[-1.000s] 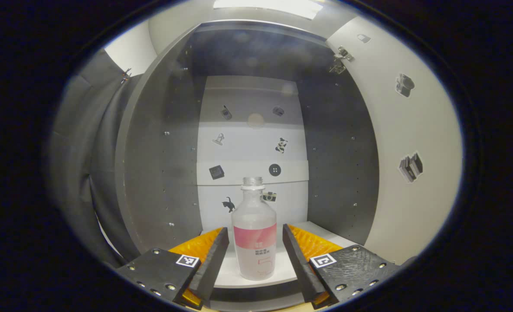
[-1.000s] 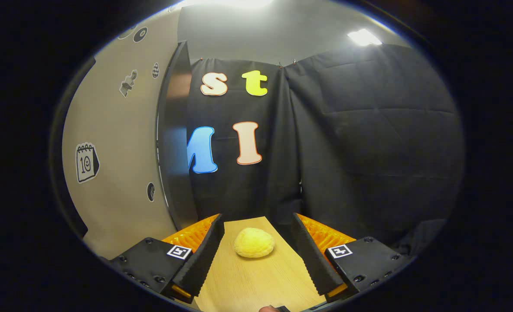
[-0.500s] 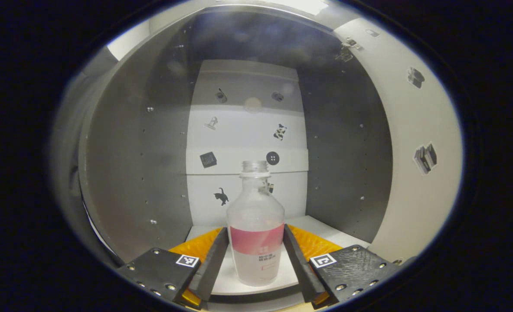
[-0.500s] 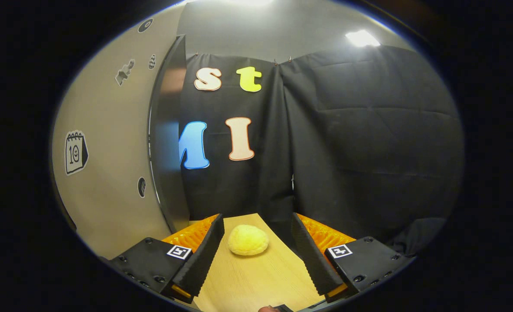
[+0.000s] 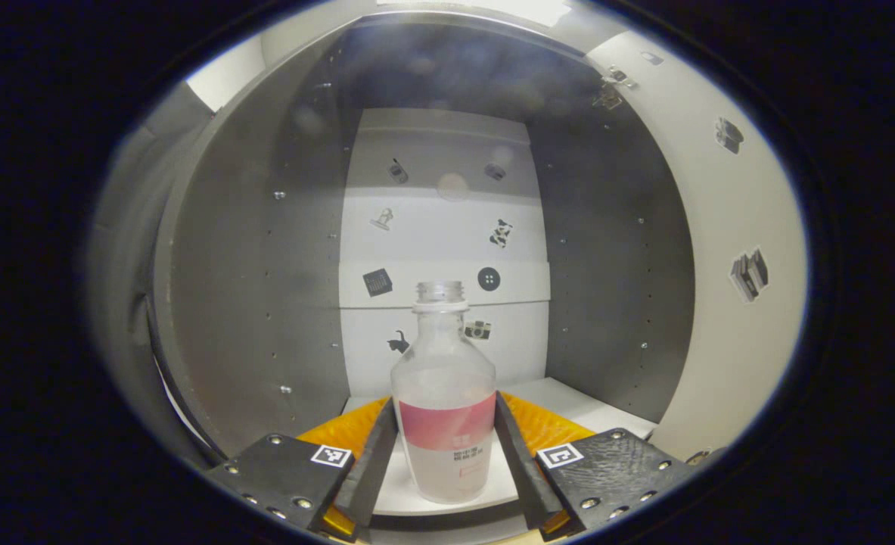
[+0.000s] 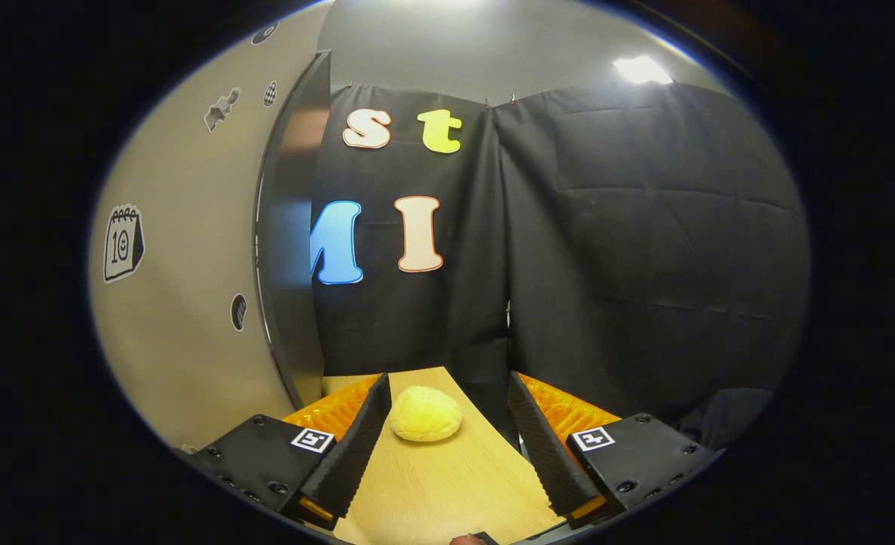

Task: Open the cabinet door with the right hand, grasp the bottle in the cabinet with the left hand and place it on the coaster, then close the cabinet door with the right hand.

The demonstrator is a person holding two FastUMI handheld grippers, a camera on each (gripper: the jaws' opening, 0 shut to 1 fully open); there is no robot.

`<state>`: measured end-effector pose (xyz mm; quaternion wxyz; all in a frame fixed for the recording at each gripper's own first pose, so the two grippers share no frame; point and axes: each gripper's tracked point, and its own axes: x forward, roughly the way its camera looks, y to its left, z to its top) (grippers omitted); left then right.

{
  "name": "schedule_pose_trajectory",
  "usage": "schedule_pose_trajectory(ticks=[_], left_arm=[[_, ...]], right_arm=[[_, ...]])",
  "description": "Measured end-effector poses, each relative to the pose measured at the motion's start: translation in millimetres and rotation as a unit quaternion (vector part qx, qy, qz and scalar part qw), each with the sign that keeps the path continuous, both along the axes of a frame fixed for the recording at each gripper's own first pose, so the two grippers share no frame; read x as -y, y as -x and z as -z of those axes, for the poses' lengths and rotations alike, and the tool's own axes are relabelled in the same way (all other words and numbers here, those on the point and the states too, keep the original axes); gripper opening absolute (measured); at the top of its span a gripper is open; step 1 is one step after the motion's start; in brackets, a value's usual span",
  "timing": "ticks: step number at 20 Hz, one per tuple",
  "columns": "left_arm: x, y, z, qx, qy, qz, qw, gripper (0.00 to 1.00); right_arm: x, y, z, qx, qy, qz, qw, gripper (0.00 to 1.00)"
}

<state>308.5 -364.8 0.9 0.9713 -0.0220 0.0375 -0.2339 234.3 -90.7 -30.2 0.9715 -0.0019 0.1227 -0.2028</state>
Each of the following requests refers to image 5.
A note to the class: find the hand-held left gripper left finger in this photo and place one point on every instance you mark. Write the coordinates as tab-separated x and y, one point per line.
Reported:
368	469

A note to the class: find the grey cabinet door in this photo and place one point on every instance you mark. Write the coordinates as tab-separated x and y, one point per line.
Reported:
719	356

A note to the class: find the metal door hinge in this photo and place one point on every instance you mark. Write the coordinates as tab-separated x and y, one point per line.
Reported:
700	456
612	87

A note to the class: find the dark grey cabinet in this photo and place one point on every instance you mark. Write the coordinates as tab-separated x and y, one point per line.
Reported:
250	303

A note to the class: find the ceiling light panel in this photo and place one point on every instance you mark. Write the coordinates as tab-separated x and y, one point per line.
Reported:
492	9

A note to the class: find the clear bottle with pink label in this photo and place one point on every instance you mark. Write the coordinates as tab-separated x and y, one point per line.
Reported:
443	378

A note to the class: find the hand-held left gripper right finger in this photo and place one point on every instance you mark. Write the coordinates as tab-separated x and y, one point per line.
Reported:
523	469

